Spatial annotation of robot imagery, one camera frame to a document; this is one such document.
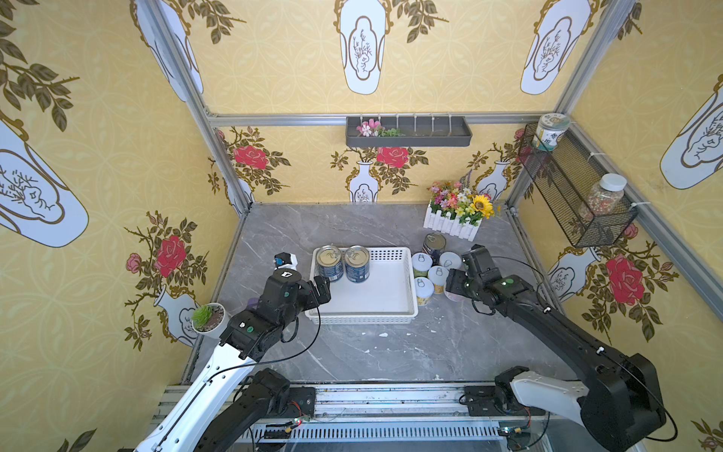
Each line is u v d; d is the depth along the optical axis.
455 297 0.76
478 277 0.63
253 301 0.53
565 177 0.90
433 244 0.97
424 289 0.89
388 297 0.94
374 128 0.88
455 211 1.00
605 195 0.65
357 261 0.90
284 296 0.53
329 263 0.90
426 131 0.92
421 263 0.97
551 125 0.84
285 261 0.64
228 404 0.46
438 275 0.93
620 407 0.40
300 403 0.73
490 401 0.72
